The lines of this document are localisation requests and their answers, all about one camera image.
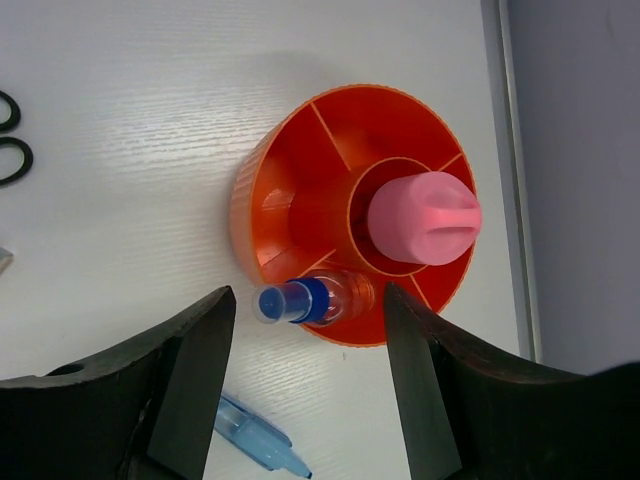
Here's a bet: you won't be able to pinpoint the clear bottle blue cap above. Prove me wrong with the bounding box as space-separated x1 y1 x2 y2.
253 269 377 328

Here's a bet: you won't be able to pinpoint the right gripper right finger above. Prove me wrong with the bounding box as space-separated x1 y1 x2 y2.
383 284 639 479

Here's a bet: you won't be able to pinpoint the black handled scissors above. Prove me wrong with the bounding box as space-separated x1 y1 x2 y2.
1 91 34 187

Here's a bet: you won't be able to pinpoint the orange round organizer container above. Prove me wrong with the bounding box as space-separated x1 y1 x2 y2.
229 82 479 348

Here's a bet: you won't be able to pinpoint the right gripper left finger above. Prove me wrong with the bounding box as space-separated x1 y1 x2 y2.
1 286 236 479

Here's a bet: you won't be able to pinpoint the aluminium rail right edge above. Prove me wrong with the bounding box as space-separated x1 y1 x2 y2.
481 1 543 363

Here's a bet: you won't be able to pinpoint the blue highlighter pen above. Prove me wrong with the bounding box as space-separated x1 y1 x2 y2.
214 394 313 479

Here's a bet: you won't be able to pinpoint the pink capped glue bottle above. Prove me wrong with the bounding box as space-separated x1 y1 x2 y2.
367 172 483 266

